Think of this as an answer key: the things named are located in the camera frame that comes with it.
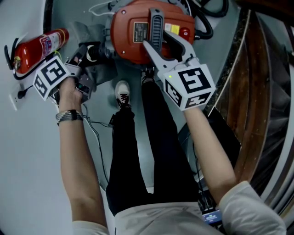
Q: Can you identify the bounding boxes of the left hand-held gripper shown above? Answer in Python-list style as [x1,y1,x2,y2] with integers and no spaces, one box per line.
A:
[33,45,93,103]

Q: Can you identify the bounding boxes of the person's black trousers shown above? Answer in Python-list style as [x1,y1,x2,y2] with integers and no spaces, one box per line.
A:
[105,80,200,216]

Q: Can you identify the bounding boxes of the red fire extinguisher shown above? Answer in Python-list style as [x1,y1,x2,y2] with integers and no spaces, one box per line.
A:
[4,28,69,81]

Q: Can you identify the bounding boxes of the black vacuum hose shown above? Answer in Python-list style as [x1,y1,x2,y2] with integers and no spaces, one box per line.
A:
[169,0,229,41]

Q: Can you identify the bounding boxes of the brown wooden staircase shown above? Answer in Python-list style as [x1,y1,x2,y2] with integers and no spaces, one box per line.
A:
[204,0,294,216]

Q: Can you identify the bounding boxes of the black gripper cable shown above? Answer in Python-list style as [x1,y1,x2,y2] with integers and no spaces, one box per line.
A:
[192,142,207,202]
[82,104,115,184]

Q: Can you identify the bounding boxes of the white power cord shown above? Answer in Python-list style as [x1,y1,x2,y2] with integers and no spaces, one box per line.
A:
[88,1,115,17]

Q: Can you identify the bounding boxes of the white wall socket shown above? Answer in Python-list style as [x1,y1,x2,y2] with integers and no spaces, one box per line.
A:
[9,84,23,111]

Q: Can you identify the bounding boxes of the person's right white sneaker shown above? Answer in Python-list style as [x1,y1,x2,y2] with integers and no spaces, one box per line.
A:
[141,67,156,84]

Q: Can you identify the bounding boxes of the black plug with cable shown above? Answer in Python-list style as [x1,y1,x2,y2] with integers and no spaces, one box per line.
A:
[17,85,34,100]

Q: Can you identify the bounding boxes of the person's white shirt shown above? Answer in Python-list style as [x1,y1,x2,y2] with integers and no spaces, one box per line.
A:
[72,181,287,235]

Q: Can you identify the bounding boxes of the person's left hand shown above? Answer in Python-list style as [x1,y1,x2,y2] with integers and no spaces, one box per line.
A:
[57,77,85,113]

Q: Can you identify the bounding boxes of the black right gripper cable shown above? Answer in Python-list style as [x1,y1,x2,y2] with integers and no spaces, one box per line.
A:
[192,142,207,202]

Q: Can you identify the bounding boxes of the black storage case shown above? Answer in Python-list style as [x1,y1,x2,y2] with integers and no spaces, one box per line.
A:
[178,107,242,179]

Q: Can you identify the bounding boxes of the woven striped bracelet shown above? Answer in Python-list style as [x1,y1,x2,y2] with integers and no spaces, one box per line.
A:
[55,109,84,126]

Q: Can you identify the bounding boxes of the red vacuum cleaner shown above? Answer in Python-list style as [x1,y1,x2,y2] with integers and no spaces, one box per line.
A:
[102,0,196,66]

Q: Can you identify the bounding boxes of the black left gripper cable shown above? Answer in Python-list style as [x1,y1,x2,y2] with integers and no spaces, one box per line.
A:
[82,104,115,184]

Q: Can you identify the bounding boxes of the person's right forearm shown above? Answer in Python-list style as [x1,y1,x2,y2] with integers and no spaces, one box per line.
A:
[185,106,237,204]

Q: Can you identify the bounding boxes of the person's left forearm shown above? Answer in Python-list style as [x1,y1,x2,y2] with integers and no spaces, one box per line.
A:
[58,114,107,228]

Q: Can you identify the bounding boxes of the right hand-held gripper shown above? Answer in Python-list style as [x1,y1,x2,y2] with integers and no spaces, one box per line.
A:
[142,31,216,112]

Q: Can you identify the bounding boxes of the small screen device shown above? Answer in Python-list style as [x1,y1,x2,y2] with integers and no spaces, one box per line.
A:
[202,208,222,224]

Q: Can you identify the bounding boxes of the person's white sneaker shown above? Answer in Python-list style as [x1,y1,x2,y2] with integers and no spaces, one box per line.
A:
[141,67,156,84]
[114,80,131,108]

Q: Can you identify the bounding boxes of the person's left white sneaker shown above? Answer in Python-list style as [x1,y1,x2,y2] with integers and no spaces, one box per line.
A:
[114,80,131,108]

